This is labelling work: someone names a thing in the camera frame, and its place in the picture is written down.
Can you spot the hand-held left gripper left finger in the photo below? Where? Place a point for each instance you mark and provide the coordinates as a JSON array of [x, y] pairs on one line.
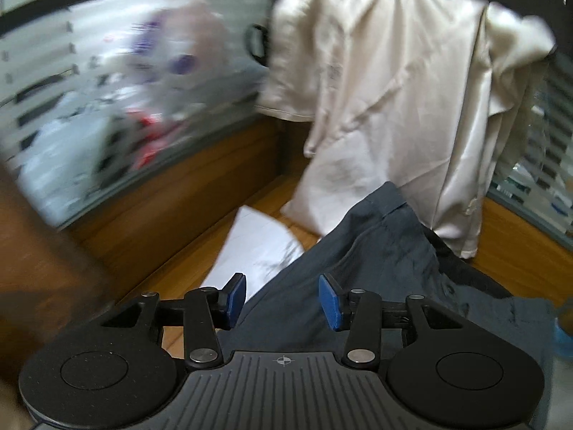
[[235, 300]]

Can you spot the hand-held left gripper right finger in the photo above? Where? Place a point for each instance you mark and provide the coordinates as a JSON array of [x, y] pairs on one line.
[[329, 302]]

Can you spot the black scissors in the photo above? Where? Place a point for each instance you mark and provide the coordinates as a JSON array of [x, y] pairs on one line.
[[249, 42]]

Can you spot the white plastic bag purple print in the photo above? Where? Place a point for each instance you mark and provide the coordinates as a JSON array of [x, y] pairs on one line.
[[179, 60]]

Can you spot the light blue object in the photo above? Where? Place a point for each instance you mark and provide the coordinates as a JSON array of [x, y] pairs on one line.
[[565, 336]]

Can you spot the cream satin shirt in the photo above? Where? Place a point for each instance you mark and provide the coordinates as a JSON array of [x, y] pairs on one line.
[[380, 76]]

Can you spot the glass and wood desk partition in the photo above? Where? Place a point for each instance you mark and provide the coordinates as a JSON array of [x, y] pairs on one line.
[[546, 165], [89, 98]]

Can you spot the dark grey garment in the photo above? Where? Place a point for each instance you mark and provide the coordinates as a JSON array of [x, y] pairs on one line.
[[367, 251]]

